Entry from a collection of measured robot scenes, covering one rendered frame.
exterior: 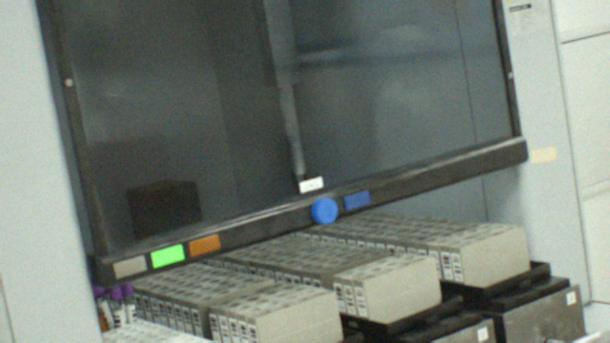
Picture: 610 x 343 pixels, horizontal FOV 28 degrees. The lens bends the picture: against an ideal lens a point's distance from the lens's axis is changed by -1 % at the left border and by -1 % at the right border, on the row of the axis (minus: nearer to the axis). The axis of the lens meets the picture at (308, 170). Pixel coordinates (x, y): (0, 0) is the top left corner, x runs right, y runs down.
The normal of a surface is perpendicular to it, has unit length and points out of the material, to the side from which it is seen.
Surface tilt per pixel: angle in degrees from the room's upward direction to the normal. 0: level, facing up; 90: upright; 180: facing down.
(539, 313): 90
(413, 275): 90
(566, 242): 90
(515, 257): 90
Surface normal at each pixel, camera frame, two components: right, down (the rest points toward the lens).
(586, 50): 0.56, 0.03
